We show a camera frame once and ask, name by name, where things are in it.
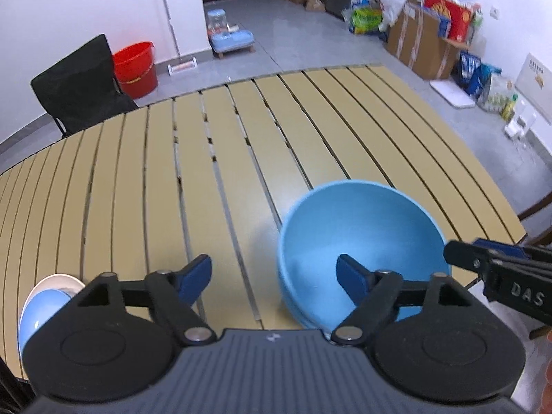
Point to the black fabric chair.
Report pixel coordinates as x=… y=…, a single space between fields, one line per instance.
x=82 y=86

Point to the white printed board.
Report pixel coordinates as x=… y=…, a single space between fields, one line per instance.
x=537 y=80

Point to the white green bag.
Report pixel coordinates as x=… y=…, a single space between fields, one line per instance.
x=496 y=92

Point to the tan cardboard cat scratcher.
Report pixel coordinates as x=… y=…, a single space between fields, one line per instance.
x=314 y=2

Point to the large cardboard box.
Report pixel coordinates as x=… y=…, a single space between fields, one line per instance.
x=418 y=43

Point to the cream plate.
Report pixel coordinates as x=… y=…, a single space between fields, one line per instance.
x=60 y=282

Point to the yellow green bottle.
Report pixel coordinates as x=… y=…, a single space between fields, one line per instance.
x=509 y=108

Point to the red bucket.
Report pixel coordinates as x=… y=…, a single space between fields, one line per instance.
x=136 y=69

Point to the blue shallow plate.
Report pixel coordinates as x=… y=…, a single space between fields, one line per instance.
x=39 y=315

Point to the blue pet food bag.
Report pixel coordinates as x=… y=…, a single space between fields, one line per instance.
x=474 y=75

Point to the white plastic bag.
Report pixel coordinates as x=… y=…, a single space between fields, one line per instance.
x=394 y=6

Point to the blue pet feeder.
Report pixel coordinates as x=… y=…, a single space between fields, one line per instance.
x=228 y=34

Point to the white floor scale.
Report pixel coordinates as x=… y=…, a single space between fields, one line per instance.
x=453 y=94

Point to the white wall socket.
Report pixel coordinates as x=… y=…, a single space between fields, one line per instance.
x=495 y=13

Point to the flat mop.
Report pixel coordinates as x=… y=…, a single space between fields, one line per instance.
x=170 y=17

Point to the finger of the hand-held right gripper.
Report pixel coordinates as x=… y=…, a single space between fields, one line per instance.
x=468 y=256
x=504 y=246

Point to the red gift box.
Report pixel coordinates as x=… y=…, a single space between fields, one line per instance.
x=448 y=17

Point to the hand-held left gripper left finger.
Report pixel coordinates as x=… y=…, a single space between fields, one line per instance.
x=194 y=276

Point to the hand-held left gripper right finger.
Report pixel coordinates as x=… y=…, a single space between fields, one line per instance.
x=351 y=276

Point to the green pet food bag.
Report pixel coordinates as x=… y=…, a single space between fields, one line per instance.
x=365 y=20

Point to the tan slatted folding table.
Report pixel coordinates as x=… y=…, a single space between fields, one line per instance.
x=151 y=189

